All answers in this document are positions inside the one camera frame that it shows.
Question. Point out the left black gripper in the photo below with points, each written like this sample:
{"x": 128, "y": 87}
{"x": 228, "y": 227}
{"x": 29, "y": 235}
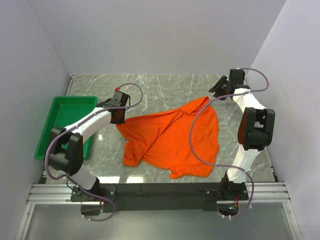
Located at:
{"x": 122, "y": 119}

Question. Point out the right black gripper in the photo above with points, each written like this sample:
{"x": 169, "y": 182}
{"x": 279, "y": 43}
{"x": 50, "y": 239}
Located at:
{"x": 216, "y": 88}

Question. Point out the orange t-shirt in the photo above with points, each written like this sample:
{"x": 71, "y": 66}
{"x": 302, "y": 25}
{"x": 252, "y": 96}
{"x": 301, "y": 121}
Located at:
{"x": 183, "y": 140}

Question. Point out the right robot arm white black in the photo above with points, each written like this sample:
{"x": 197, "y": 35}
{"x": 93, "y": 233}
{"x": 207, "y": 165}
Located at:
{"x": 255, "y": 132}

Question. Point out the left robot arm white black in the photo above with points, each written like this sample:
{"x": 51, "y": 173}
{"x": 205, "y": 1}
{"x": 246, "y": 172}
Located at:
{"x": 64, "y": 156}

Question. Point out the green plastic tray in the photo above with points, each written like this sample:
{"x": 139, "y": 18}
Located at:
{"x": 64, "y": 111}

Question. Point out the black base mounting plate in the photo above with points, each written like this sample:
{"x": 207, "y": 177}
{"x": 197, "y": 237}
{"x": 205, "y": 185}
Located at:
{"x": 170, "y": 196}

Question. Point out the aluminium frame rail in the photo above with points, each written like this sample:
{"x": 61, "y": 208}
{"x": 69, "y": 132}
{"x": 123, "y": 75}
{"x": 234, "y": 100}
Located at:
{"x": 60, "y": 194}

